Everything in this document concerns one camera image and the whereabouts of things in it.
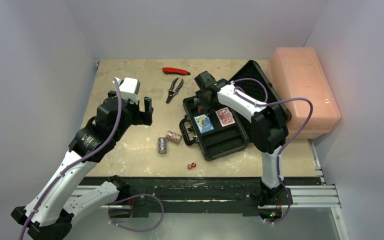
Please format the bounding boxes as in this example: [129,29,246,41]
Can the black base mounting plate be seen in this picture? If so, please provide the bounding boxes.
[79,176,322,219]

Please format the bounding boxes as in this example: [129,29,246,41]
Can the blue playing card deck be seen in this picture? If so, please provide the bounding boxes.
[194,114,214,134]

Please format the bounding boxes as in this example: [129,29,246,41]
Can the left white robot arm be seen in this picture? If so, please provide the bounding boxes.
[11,90,154,240]

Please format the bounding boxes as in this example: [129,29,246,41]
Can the black grey pliers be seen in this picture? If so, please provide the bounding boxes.
[166,77,184,104]

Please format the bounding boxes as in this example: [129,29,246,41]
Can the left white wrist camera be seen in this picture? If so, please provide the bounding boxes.
[113,77,141,105]

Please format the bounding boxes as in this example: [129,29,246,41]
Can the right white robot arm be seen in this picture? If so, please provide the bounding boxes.
[194,71,289,204]

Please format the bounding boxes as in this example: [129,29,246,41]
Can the black poker set case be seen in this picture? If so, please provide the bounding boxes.
[179,60,292,161]

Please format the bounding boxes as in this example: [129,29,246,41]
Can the red utility knife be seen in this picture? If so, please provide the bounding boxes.
[162,67,191,76]

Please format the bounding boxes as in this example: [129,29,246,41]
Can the red playing card deck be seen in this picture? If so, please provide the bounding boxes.
[215,107,236,127]

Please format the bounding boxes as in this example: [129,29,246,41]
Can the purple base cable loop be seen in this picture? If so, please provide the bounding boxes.
[108,193,165,232]

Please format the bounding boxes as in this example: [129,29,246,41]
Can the orange blue chip stack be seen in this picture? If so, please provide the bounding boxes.
[157,137,168,154]
[165,131,183,144]

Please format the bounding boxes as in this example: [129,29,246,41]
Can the brown 100 chip stack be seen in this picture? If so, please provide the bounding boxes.
[197,105,205,114]

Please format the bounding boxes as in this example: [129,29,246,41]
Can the pink plastic storage bin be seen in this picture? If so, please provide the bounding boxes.
[268,47,341,139]

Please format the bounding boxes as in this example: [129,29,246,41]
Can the green blue chip stack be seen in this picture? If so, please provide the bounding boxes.
[193,98,200,106]

